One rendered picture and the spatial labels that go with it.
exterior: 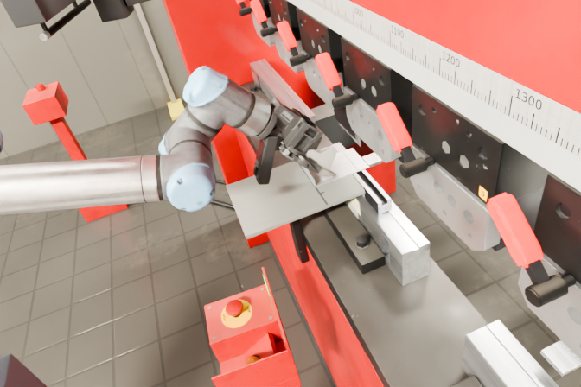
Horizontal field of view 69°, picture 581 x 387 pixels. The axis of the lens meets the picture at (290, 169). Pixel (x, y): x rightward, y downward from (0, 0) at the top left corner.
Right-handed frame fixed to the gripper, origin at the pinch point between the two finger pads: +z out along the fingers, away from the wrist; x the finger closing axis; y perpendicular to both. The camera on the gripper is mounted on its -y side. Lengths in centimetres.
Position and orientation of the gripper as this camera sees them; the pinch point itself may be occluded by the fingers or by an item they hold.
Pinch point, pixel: (323, 168)
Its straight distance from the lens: 95.2
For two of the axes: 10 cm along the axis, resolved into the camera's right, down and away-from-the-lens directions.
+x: -3.4, -5.3, 7.8
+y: 6.0, -7.6, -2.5
